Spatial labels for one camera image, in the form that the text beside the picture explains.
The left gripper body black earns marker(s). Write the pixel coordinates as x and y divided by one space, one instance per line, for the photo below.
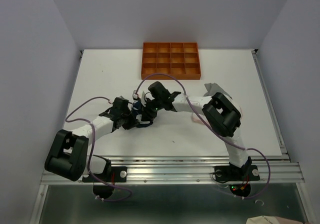
125 114

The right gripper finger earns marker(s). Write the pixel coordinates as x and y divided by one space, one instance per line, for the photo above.
152 110
145 118

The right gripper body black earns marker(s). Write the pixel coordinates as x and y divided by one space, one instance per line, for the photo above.
156 102

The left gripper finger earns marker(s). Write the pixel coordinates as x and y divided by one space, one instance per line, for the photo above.
129 122
134 110

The navy blue underwear white trim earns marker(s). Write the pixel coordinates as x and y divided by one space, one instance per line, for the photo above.
140 115

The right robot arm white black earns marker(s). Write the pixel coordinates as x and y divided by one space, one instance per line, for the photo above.
218 112

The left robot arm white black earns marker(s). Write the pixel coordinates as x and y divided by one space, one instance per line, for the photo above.
71 152

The white pink grey underwear pile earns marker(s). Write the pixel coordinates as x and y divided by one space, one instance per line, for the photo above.
211 89

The orange compartment tray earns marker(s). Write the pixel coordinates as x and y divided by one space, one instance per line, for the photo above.
178 59

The white pink bag corner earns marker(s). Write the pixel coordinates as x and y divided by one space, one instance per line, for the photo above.
270 220

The aluminium rail frame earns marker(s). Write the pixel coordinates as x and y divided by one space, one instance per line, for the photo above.
191 152

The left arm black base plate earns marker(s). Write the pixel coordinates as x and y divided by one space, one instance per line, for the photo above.
112 174

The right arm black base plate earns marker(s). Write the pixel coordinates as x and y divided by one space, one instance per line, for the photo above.
228 173

